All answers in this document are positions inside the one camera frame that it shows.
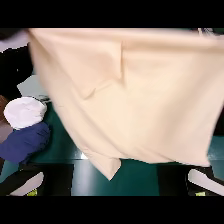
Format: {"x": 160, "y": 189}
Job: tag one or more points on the cream shirt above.
{"x": 133, "y": 100}

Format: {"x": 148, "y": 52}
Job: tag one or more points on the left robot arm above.
{"x": 25, "y": 181}

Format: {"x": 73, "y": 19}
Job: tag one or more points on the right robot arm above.
{"x": 205, "y": 181}

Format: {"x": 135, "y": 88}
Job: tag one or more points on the white garment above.
{"x": 25, "y": 112}

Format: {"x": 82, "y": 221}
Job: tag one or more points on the dark blue garment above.
{"x": 23, "y": 142}

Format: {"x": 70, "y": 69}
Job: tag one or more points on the brown garment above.
{"x": 3, "y": 123}

